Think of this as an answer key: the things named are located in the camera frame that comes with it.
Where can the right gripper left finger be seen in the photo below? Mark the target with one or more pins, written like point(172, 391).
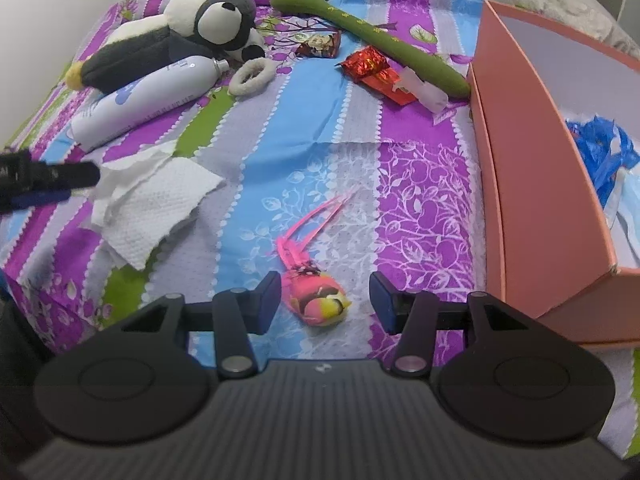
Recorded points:
point(237, 313)

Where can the white spray bottle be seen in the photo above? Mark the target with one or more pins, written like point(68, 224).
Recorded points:
point(144, 99)

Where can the grey white penguin plush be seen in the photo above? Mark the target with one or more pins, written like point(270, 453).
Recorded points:
point(210, 28)

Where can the green plush massage stick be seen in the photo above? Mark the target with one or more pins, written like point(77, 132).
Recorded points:
point(427, 66)

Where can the white tissue paper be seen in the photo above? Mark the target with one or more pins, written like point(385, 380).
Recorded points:
point(142, 198)

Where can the red foil candy wrapper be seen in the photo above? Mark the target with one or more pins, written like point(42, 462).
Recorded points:
point(369, 67)

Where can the pink cardboard box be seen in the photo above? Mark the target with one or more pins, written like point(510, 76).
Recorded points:
point(549, 251)

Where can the clear plastic wrapper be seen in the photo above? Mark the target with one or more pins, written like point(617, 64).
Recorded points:
point(430, 96)

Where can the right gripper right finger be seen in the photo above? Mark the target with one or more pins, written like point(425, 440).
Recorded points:
point(413, 316)

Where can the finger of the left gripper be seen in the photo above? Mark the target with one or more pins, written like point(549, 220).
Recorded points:
point(33, 199)

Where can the brown cartoon candy wrapper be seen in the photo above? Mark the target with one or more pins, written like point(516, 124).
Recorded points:
point(325, 45)

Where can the striped colourful bed sheet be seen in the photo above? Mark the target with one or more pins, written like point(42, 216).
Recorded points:
point(414, 211)

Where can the blue plastic snack bag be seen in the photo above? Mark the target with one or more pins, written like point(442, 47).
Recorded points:
point(604, 148)

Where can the pink bird toy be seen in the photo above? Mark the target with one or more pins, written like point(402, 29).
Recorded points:
point(308, 291)

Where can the blue face mask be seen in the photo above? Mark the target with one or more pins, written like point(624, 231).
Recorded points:
point(621, 212)

